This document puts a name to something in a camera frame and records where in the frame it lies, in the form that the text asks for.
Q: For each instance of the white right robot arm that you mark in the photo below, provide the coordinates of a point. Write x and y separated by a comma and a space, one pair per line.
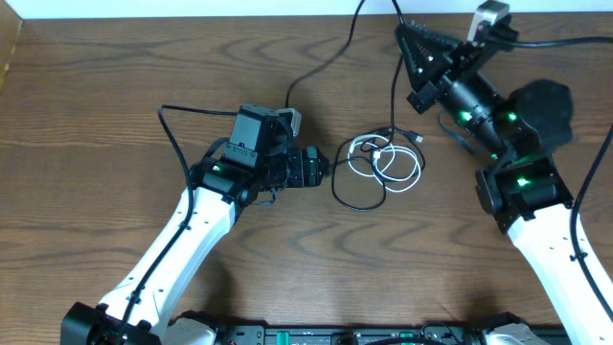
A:
522, 188

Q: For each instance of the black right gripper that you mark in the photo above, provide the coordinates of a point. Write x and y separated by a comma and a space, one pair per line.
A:
463, 64

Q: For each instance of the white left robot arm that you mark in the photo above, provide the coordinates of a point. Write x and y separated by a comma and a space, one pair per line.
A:
259, 156

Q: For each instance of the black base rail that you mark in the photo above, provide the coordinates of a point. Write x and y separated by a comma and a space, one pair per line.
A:
269, 335

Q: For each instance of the wooden side panel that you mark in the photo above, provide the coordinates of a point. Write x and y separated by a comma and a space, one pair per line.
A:
10, 29

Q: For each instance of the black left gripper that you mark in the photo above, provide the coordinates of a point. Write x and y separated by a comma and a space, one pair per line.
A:
307, 174

